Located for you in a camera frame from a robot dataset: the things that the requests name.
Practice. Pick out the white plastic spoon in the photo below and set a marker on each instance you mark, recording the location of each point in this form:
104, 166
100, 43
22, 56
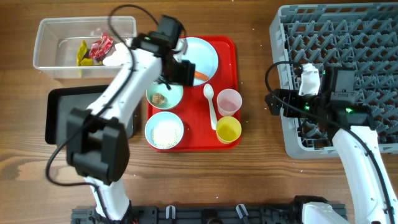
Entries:
209, 94

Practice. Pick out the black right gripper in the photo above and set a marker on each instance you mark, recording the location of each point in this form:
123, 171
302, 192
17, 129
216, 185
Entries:
291, 95

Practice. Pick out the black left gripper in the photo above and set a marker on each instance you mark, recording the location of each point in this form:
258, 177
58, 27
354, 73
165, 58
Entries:
180, 70

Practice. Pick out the pink plastic cup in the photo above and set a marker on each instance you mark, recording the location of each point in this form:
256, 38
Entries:
228, 102

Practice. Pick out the light blue bowl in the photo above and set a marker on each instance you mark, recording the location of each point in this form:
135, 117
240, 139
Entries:
161, 116

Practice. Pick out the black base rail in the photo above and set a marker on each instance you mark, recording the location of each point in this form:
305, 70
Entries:
171, 214

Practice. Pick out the red crumpled wrapper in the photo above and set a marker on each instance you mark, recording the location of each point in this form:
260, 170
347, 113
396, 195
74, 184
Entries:
100, 48

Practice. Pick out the yellow wrapper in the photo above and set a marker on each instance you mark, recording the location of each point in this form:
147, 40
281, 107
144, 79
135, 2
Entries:
81, 58

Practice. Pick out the grey dishwasher rack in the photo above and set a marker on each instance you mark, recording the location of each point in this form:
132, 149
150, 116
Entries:
359, 36

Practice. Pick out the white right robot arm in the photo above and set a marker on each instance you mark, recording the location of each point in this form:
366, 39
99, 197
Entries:
351, 130

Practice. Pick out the green bowl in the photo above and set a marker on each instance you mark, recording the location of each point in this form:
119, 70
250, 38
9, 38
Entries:
173, 95

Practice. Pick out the black tray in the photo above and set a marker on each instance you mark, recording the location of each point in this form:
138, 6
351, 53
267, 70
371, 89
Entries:
59, 105

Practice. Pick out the light blue plate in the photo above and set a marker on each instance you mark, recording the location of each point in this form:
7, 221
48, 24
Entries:
202, 54

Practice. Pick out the white rice pile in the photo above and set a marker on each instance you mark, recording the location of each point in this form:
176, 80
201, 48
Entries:
166, 134

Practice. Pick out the red plastic tray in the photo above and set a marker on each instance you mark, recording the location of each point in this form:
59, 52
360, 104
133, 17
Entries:
193, 109

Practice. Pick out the brown mushroom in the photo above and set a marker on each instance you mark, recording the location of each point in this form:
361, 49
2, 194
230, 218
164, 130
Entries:
158, 99

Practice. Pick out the orange carrot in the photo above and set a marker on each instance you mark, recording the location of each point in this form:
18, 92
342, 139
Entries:
200, 76

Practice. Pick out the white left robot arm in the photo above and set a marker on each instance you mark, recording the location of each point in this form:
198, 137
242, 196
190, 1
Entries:
102, 168

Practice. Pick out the yellow plastic cup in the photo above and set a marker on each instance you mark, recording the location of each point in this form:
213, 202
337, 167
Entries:
228, 129

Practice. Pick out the clear plastic bin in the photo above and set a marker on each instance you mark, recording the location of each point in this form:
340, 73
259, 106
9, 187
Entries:
57, 43

